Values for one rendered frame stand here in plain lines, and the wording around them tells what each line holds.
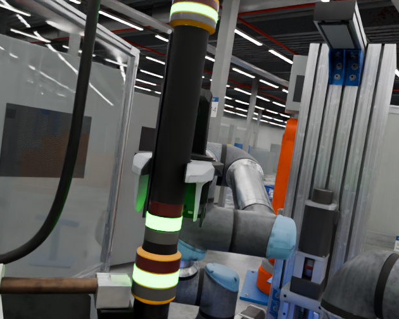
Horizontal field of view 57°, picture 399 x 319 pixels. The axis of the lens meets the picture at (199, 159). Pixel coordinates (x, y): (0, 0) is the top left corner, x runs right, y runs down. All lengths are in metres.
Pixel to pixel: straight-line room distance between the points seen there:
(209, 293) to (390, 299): 0.62
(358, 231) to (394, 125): 1.06
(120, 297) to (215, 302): 0.85
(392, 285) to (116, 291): 0.47
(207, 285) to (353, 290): 0.57
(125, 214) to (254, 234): 3.88
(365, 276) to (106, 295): 0.47
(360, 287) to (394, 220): 1.51
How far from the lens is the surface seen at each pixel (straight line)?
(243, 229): 0.61
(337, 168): 1.21
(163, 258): 0.35
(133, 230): 4.61
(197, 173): 0.33
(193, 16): 0.34
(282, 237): 0.63
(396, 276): 0.70
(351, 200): 1.21
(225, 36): 7.52
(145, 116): 4.41
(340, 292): 0.73
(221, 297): 1.19
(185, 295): 1.18
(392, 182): 2.18
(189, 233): 0.61
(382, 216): 2.19
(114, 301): 0.36
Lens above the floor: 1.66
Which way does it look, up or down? 3 degrees down
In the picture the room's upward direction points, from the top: 9 degrees clockwise
